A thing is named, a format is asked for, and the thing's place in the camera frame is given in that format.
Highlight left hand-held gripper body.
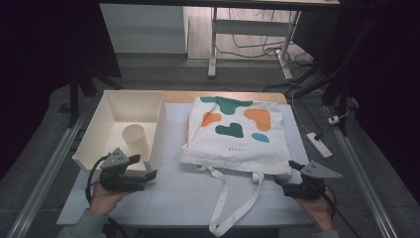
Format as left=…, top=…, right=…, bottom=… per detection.
left=98, top=147, right=149, bottom=193

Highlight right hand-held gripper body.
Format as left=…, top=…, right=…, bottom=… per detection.
left=281, top=161, right=343, bottom=201

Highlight white cup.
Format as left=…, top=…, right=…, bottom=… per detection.
left=122, top=123, right=152, bottom=162

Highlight white plastic storage box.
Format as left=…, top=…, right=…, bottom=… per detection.
left=71, top=89, right=167, bottom=183

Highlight white tote bag colourful patches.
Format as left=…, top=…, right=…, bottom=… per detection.
left=177, top=95, right=293, bottom=238

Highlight person's right hand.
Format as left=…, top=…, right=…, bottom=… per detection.
left=292, top=187, right=336, bottom=232

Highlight person's left hand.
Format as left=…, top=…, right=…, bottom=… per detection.
left=88, top=182, right=134, bottom=217

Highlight white power strip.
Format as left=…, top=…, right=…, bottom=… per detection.
left=305, top=132, right=334, bottom=159

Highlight black metal stand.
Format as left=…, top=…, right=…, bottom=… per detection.
left=291, top=0, right=389, bottom=137
left=66, top=63, right=126, bottom=129

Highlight dark curtain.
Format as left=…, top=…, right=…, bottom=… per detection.
left=343, top=0, right=420, bottom=204
left=0, top=0, right=122, bottom=181

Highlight white cabinet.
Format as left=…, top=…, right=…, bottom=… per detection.
left=99, top=3, right=189, bottom=55

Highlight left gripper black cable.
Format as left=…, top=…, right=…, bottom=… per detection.
left=84, top=153, right=129, bottom=238

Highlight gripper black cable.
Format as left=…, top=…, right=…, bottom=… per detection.
left=84, top=153, right=129, bottom=238
left=325, top=192, right=365, bottom=238

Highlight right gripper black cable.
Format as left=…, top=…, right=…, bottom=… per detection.
left=325, top=192, right=365, bottom=238

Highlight white power strip cable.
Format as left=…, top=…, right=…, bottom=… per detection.
left=280, top=67, right=313, bottom=135

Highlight aluminium floor rail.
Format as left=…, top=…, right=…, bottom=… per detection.
left=325, top=104, right=401, bottom=238
left=6, top=112, right=87, bottom=238

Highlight thick black floor cable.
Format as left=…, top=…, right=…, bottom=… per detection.
left=262, top=64, right=320, bottom=94

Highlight tangle of thin floor cables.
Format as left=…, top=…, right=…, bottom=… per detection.
left=216, top=8, right=315, bottom=67

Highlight white desk frame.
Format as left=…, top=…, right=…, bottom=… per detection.
left=207, top=6, right=302, bottom=80

